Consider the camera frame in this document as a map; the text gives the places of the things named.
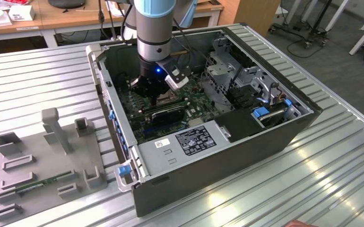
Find hard disk in blue carrier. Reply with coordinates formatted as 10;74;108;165
249;99;293;130

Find metal socket cover frame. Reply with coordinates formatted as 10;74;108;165
156;91;178;107

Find wooden cabinet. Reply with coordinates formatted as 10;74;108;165
222;0;281;37

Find silver topped CPU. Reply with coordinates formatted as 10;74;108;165
157;94;174;104

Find black RAM slot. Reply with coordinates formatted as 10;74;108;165
141;104;184;112

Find metal drive cage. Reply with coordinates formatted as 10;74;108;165
205;36;264;112

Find black graphics card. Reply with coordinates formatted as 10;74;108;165
149;105;186;127

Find green motherboard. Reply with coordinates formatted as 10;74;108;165
114;70;233;145

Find silver chipset heatsink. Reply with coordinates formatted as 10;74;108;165
188;117;206;126

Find white cardboard box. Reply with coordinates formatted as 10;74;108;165
8;5;36;22

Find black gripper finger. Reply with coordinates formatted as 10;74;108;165
153;79;173;106
129;77;156;106

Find black wheeled stand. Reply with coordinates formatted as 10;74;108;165
269;0;332;49

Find grey power supply unit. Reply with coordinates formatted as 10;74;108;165
136;120;233;177

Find black round object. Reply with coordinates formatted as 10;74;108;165
48;0;86;8

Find black hanging cable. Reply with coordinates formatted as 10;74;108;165
96;0;116;40

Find grey parts rack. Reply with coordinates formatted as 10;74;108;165
0;107;109;225

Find wooden desk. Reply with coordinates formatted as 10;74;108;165
0;0;225;48

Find blue expansion slot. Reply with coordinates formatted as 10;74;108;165
142;126;169;134

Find green RAM stick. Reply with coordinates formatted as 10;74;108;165
14;173;72;194

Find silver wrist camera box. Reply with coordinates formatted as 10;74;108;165
156;56;189;90

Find dark grey PC case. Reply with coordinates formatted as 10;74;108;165
85;23;324;218

